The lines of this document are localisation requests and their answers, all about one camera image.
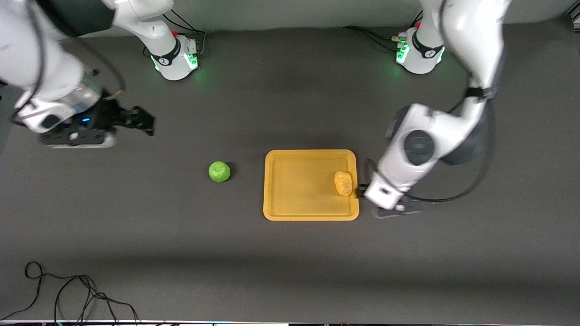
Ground dark grey table mat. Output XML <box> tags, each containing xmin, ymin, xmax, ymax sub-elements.
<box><xmin>0</xmin><ymin>18</ymin><xmax>580</xmax><ymax>323</ymax></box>

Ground yellow rectangular tray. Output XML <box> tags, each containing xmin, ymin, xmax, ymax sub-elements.
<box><xmin>263</xmin><ymin>149</ymin><xmax>360</xmax><ymax>221</ymax></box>

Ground green apple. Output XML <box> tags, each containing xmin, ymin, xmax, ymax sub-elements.
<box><xmin>208</xmin><ymin>161</ymin><xmax>231</xmax><ymax>183</ymax></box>

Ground thin black loose cable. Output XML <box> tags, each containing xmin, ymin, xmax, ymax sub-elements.
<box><xmin>0</xmin><ymin>261</ymin><xmax>140</xmax><ymax>324</ymax></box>

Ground black left base cables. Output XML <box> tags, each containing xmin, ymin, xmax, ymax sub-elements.
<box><xmin>342</xmin><ymin>9</ymin><xmax>424</xmax><ymax>51</ymax></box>

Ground black base cables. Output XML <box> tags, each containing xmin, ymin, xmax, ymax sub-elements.
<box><xmin>342</xmin><ymin>9</ymin><xmax>424</xmax><ymax>51</ymax></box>
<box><xmin>143</xmin><ymin>9</ymin><xmax>208</xmax><ymax>57</ymax></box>

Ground yellow potato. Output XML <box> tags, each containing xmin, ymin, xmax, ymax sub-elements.
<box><xmin>334</xmin><ymin>171</ymin><xmax>353</xmax><ymax>197</ymax></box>

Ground black right base cables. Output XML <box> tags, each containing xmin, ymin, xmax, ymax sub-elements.
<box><xmin>143</xmin><ymin>9</ymin><xmax>208</xmax><ymax>57</ymax></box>

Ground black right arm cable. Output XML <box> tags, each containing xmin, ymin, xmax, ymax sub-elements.
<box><xmin>25</xmin><ymin>0</ymin><xmax>126</xmax><ymax>100</ymax></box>

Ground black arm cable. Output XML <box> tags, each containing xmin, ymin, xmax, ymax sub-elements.
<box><xmin>25</xmin><ymin>0</ymin><xmax>126</xmax><ymax>100</ymax></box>
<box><xmin>362</xmin><ymin>0</ymin><xmax>497</xmax><ymax>203</ymax></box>

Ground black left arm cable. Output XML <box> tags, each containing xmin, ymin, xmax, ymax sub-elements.
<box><xmin>362</xmin><ymin>0</ymin><xmax>497</xmax><ymax>203</ymax></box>

